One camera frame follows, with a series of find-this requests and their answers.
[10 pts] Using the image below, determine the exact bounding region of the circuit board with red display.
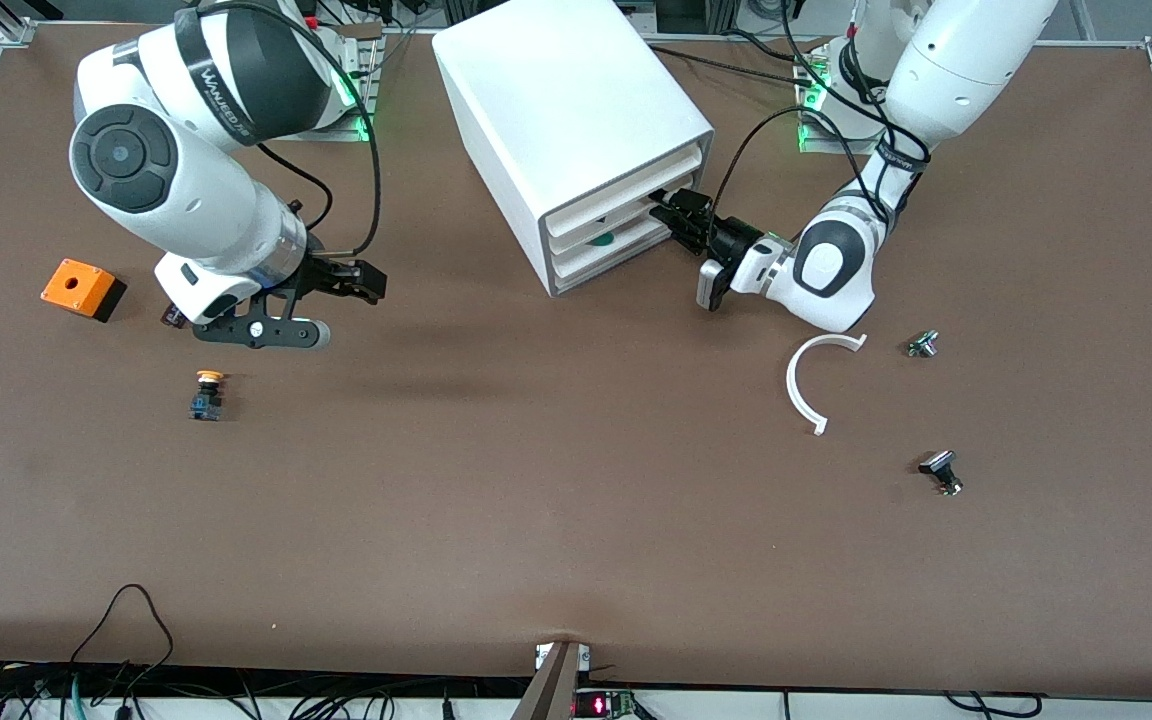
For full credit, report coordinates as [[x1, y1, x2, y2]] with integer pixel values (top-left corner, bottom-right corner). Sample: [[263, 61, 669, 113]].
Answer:
[[574, 688, 642, 720]]

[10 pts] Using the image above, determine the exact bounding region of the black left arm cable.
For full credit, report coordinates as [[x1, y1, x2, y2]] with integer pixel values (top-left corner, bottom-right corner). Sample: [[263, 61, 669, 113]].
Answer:
[[712, 105, 887, 226]]

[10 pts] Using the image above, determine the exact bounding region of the brown wooden bar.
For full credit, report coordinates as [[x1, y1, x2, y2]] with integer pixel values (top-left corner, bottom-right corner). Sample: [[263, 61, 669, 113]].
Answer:
[[510, 640, 582, 720]]

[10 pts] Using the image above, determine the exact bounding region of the orange box with black base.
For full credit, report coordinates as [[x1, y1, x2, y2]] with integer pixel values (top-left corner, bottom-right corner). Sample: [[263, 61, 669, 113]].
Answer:
[[40, 258, 128, 323]]

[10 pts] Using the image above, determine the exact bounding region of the thin black looped cable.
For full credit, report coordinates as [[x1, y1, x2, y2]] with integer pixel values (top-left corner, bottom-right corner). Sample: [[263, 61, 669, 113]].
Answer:
[[69, 584, 175, 691]]

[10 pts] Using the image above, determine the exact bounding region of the black cable on table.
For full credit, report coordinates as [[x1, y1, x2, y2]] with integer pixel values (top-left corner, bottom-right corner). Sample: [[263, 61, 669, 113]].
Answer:
[[648, 30, 817, 86]]

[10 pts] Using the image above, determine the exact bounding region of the yellow push button switch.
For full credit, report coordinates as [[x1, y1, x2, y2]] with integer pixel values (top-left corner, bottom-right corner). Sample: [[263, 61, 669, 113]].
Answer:
[[188, 369, 227, 422]]

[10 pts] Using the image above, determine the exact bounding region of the white drawer cabinet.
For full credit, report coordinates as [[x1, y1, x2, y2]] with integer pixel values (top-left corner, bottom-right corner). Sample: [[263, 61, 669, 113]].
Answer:
[[432, 0, 716, 299]]

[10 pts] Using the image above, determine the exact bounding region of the black headed metal button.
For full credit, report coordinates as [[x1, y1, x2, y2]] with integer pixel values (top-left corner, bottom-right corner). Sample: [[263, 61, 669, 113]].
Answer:
[[917, 449, 965, 498]]

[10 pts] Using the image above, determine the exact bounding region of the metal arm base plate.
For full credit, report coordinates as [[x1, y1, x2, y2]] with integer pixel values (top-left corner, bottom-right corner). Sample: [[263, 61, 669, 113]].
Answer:
[[798, 120, 887, 157], [291, 108, 377, 143]]

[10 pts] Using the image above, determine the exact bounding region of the white plastic drawer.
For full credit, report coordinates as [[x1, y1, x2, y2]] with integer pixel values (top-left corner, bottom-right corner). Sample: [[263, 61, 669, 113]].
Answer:
[[549, 206, 689, 298], [546, 177, 692, 272], [541, 148, 705, 246]]

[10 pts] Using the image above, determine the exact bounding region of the white curved plastic arc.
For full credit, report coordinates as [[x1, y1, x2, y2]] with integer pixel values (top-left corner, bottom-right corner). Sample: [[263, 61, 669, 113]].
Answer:
[[785, 333, 869, 437]]

